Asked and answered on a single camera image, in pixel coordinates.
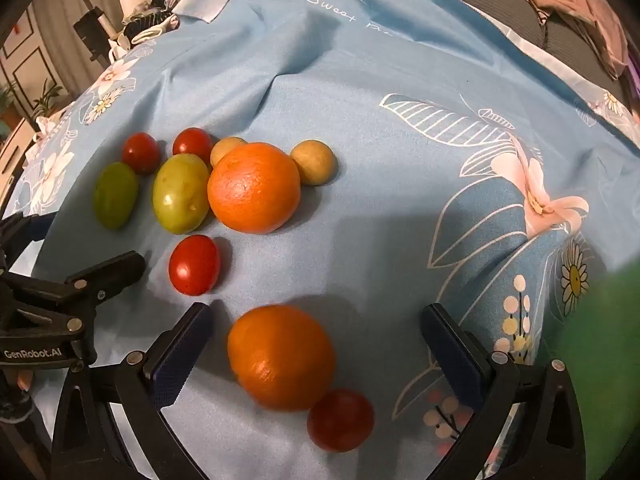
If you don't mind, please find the white cabinet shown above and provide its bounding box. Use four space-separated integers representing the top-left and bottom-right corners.
0 117 38 201

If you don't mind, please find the small green tomato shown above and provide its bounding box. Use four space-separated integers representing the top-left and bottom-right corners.
93 161 140 231

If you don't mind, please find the round yellow-brown fruit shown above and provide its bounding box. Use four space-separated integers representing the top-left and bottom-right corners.
289 140 338 186
209 136 248 168

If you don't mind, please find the orange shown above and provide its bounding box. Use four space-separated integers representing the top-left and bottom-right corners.
207 142 302 235
227 304 337 412

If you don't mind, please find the grey curtain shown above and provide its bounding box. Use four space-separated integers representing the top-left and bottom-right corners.
30 0 126 96

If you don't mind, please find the potted plant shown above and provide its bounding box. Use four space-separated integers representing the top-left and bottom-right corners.
30 80 66 118

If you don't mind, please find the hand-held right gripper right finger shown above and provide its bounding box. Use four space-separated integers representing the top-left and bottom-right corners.
421 303 588 480

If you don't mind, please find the green plate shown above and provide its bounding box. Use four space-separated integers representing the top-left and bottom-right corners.
550 255 640 480

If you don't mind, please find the pink cloth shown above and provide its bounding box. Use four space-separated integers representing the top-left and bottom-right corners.
480 0 628 78

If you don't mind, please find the black device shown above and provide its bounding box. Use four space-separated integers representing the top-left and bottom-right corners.
73 6 113 68

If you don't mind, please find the red cherry tomato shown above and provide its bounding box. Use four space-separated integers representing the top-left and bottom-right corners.
121 132 162 176
172 127 215 163
168 234 221 296
306 388 376 453

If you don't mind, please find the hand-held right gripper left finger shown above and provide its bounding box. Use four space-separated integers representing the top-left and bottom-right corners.
50 302 213 480

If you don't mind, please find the blue floral blanket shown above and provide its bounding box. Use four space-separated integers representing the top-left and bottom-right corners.
0 0 640 480

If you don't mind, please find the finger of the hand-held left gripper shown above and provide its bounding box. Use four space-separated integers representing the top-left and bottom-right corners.
10 250 147 333
0 212 57 261

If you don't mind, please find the large green tomato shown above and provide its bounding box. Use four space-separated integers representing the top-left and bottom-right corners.
152 153 211 235

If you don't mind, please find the pile of patterned clothes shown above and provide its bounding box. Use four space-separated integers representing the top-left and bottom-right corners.
107 0 181 53

